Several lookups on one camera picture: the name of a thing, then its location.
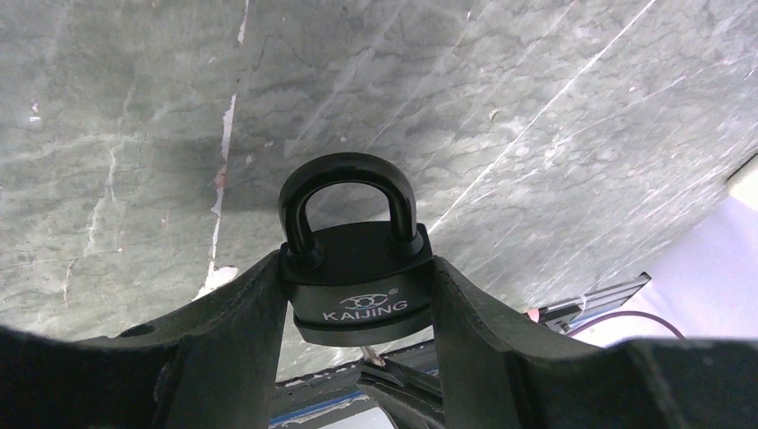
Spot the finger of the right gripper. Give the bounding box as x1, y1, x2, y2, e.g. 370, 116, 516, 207
357, 358, 444, 429

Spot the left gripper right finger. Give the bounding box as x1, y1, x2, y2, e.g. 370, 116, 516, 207
432, 257, 757, 428

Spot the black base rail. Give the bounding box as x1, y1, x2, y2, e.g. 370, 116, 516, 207
269, 340, 437, 428

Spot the purple cable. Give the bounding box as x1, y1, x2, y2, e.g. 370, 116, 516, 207
565, 310, 686, 341

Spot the black padlock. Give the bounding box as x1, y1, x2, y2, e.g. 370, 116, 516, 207
278, 152, 434, 347

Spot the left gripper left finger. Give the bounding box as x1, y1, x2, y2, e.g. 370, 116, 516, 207
1, 253, 287, 428

